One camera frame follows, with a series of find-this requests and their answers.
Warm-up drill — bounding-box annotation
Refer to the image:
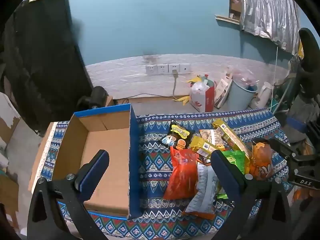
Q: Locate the orange snack packet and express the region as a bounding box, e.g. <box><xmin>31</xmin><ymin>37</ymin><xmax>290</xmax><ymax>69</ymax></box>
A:
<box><xmin>249</xmin><ymin>142</ymin><xmax>275</xmax><ymax>180</ymax></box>

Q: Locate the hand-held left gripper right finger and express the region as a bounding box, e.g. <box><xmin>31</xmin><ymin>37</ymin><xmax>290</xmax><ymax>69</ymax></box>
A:
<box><xmin>210</xmin><ymin>150</ymin><xmax>293</xmax><ymax>240</ymax></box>

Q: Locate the blue cardboard box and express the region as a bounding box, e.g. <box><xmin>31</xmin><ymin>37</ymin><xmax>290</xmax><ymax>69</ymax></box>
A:
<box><xmin>51</xmin><ymin>103</ymin><xmax>143</xmax><ymax>221</ymax></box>

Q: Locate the silver foil curtain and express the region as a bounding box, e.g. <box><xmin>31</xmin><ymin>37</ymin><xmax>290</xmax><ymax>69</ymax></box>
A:
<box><xmin>240</xmin><ymin>0</ymin><xmax>302</xmax><ymax>55</ymax></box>

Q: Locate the green snack packet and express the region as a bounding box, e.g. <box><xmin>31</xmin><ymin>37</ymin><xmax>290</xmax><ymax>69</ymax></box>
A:
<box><xmin>221</xmin><ymin>149</ymin><xmax>247</xmax><ymax>174</ymax></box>

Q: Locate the brown white paper bag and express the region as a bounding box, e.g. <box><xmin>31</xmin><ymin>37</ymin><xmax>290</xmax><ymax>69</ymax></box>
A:
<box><xmin>214</xmin><ymin>72</ymin><xmax>233</xmax><ymax>109</ymax></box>

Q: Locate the long yellow snack packet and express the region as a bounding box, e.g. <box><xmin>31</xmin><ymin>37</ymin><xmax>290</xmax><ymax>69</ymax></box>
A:
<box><xmin>212</xmin><ymin>119</ymin><xmax>251</xmax><ymax>174</ymax></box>

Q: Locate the blue patterned blanket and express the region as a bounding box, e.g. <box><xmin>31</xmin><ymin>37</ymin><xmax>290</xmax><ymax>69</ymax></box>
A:
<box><xmin>41</xmin><ymin>108</ymin><xmax>292</xmax><ymax>240</ymax></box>

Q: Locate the white snack packet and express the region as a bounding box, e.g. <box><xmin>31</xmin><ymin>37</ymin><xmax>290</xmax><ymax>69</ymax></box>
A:
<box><xmin>182</xmin><ymin>162</ymin><xmax>220</xmax><ymax>220</ymax></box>

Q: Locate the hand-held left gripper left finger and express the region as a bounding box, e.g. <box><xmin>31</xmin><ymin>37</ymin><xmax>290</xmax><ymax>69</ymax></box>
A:
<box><xmin>27</xmin><ymin>149</ymin><xmax>110</xmax><ymax>240</ymax></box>

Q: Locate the grey power plug cable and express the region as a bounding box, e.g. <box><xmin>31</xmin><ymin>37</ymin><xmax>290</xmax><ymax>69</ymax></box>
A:
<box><xmin>171</xmin><ymin>70</ymin><xmax>179</xmax><ymax>98</ymax></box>

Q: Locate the black office chair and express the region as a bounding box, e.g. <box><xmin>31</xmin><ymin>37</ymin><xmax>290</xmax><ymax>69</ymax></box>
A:
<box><xmin>287</xmin><ymin>28</ymin><xmax>320</xmax><ymax>140</ymax></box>

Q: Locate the red white paper bag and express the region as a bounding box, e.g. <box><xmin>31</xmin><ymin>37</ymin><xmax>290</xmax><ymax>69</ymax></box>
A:
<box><xmin>189</xmin><ymin>79</ymin><xmax>216</xmax><ymax>113</ymax></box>

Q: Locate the wooden window ledge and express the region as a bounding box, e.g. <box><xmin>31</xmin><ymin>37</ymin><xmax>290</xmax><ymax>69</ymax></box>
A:
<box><xmin>215</xmin><ymin>14</ymin><xmax>242</xmax><ymax>25</ymax></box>

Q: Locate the black snack packet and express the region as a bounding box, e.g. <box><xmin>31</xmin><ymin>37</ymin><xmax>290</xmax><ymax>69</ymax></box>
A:
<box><xmin>161</xmin><ymin>120</ymin><xmax>195</xmax><ymax>153</ymax></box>

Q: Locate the black floor cable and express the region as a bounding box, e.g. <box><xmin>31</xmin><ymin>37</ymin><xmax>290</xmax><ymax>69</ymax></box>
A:
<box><xmin>112</xmin><ymin>94</ymin><xmax>175</xmax><ymax>105</ymax></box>

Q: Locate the black cloth cover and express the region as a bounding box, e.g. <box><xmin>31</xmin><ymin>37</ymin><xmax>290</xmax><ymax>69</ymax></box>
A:
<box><xmin>0</xmin><ymin>0</ymin><xmax>94</xmax><ymax>138</ymax></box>

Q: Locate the beige nut snack packet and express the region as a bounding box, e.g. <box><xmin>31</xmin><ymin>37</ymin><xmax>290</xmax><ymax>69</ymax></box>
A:
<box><xmin>199</xmin><ymin>129</ymin><xmax>225</xmax><ymax>150</ymax></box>

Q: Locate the black round device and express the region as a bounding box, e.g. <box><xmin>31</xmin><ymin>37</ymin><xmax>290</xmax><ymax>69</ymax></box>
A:
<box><xmin>76</xmin><ymin>86</ymin><xmax>109</xmax><ymax>109</ymax></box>

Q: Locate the yellow snack packet blue label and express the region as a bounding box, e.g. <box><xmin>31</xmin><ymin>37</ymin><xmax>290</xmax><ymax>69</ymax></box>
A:
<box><xmin>190</xmin><ymin>136</ymin><xmax>220</xmax><ymax>158</ymax></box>

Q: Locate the white electric kettle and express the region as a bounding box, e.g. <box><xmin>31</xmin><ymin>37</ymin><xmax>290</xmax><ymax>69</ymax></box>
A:
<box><xmin>250</xmin><ymin>81</ymin><xmax>273</xmax><ymax>109</ymax></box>

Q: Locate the red snack packet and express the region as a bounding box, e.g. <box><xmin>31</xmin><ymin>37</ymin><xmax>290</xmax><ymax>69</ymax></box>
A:
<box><xmin>163</xmin><ymin>146</ymin><xmax>200</xmax><ymax>200</ymax></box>

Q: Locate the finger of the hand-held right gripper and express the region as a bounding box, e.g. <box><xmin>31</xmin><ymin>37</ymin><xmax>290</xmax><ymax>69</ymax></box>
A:
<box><xmin>254</xmin><ymin>138</ymin><xmax>298</xmax><ymax>159</ymax></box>

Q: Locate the blue grey trash bin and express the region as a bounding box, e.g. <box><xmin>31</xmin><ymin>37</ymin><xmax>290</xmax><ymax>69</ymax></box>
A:
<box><xmin>226</xmin><ymin>79</ymin><xmax>258</xmax><ymax>110</ymax></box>

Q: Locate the white hanging cord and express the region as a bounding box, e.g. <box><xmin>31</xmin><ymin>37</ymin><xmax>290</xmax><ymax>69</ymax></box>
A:
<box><xmin>271</xmin><ymin>46</ymin><xmax>279</xmax><ymax>110</ymax></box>

